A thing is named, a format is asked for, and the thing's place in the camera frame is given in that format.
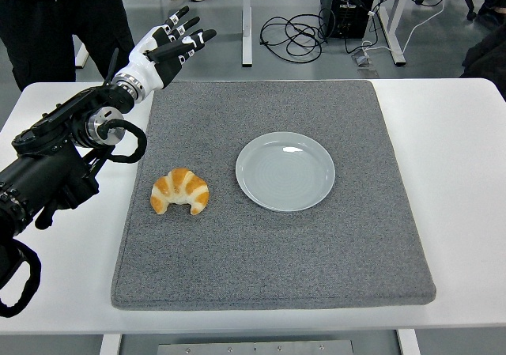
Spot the white floor cable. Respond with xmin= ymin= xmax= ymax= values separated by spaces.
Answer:
xmin=361 ymin=2 xmax=446 ymax=55

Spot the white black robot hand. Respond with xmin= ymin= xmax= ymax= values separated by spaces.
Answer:
xmin=114 ymin=6 xmax=217 ymax=92

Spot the black computer tower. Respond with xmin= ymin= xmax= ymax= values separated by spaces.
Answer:
xmin=320 ymin=0 xmax=381 ymax=40

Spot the white table leg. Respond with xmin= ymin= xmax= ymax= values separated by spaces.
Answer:
xmin=396 ymin=328 xmax=422 ymax=355
xmin=98 ymin=333 xmax=123 ymax=355

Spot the round grey plate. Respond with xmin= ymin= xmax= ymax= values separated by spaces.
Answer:
xmin=235 ymin=131 xmax=336 ymax=213

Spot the golden croissant bread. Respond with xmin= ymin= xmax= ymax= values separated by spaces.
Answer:
xmin=149 ymin=167 xmax=210 ymax=216

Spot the coiled black floor cable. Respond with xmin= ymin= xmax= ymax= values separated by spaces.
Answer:
xmin=259 ymin=13 xmax=331 ymax=64

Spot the grey metal plate with screws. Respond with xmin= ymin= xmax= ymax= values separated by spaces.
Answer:
xmin=157 ymin=339 xmax=356 ymax=355

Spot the grey fabric mat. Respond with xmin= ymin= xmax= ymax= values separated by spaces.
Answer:
xmin=110 ymin=80 xmax=437 ymax=312

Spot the grey floor power adapter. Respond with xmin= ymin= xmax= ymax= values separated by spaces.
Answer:
xmin=351 ymin=52 xmax=377 ymax=70

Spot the white desk leg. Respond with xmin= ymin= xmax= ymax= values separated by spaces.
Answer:
xmin=377 ymin=0 xmax=408 ymax=66
xmin=240 ymin=0 xmax=254 ymax=68

